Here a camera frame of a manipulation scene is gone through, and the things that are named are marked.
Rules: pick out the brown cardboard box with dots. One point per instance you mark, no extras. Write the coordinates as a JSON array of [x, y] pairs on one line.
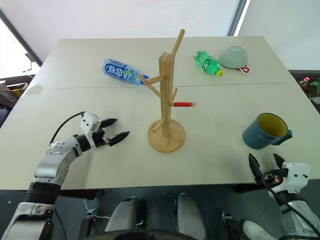
[[11, 93]]

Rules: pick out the red and white tag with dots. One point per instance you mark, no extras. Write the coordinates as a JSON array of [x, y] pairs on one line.
[[245, 70]]

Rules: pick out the black table bracket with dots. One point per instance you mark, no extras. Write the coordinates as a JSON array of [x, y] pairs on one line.
[[87, 223], [230, 223]]

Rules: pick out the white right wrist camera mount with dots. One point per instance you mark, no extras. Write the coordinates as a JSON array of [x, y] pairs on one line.
[[296, 175]]

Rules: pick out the green plant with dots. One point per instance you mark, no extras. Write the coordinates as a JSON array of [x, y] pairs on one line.
[[315, 87]]

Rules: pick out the blue mug yellow inside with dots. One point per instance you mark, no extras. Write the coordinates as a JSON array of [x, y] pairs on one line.
[[260, 136]]

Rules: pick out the blue label plastic bottle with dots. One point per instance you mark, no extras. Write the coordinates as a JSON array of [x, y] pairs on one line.
[[117, 71]]

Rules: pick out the green plastic bottle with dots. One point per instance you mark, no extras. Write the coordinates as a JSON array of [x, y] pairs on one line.
[[207, 63]]

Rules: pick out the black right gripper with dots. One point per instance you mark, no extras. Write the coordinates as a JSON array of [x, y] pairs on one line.
[[273, 177]]

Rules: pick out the white shoe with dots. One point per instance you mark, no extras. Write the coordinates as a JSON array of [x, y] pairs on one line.
[[255, 231]]

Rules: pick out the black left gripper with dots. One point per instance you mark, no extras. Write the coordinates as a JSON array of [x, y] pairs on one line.
[[100, 140]]

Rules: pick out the pale green bowl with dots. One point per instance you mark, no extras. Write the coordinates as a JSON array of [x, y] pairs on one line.
[[232, 57]]

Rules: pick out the silver rounded robot leg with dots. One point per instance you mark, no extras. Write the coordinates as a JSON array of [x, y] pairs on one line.
[[188, 217], [125, 215]]

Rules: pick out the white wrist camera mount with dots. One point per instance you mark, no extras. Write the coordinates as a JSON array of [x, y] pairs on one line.
[[88, 122], [296, 175]]

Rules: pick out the dark window frame bar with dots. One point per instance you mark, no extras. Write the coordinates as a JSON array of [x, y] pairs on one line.
[[20, 37], [238, 17]]

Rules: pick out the dark rounded robot waist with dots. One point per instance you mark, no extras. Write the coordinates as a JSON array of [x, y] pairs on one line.
[[142, 235]]

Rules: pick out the orange drink bottle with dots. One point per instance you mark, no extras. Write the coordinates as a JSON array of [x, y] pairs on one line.
[[304, 85]]

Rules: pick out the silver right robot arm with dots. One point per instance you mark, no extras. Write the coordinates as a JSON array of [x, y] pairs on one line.
[[298, 212]]

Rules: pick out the wooden mug tree stand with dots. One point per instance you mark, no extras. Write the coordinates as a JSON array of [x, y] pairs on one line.
[[165, 100]]

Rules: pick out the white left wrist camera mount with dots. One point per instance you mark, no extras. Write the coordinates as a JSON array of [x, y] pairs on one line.
[[88, 122]]

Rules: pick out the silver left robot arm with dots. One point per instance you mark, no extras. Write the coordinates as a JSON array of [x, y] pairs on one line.
[[53, 152]]

